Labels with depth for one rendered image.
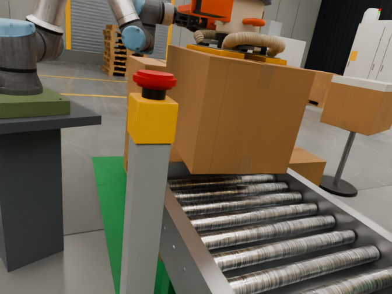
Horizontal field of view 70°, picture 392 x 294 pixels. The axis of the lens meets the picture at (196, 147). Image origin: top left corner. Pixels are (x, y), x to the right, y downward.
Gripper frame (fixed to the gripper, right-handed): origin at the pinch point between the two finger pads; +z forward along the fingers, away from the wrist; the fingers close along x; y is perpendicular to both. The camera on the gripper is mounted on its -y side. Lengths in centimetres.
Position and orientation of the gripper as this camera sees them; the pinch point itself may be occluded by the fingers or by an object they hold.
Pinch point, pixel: (209, 22)
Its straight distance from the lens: 146.6
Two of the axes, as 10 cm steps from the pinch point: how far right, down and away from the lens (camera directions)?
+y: 3.8, 3.6, -8.5
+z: 9.1, -0.1, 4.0
